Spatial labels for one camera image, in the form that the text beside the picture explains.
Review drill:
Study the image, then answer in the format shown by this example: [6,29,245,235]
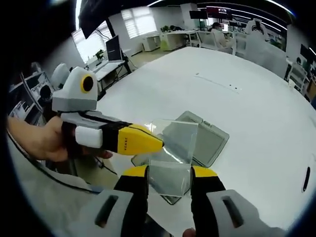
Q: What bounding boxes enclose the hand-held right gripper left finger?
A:
[79,164,150,237]

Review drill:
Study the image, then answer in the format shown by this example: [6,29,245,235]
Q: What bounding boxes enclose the person's cream shirt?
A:
[7,138,114,237]

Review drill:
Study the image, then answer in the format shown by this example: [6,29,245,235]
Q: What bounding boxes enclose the white office desk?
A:
[143,31,198,52]

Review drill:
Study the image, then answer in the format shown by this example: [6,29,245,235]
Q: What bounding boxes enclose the black computer monitor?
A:
[105,35,124,62]

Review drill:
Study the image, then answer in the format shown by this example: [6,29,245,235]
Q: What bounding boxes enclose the clear plastic divider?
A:
[148,160,193,198]
[151,118,198,165]

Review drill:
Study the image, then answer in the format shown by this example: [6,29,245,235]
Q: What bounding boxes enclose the large dark wall screen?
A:
[78,7,117,39]

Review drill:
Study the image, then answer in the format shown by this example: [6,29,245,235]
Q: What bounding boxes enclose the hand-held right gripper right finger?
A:
[189,164,262,237]

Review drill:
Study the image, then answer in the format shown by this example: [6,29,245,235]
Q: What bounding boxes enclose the red wall screen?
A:
[206,6,233,20]

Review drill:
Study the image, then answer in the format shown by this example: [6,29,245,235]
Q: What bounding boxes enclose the grey transparent guide fixture box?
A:
[130,110,230,205]

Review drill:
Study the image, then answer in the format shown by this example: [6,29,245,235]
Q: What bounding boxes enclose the green potted plants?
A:
[160,24,185,33]

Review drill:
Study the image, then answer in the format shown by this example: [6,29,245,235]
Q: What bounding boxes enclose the person's left hand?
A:
[7,118,114,162]

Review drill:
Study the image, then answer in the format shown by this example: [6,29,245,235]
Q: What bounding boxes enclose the black marker pen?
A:
[303,166,311,193]

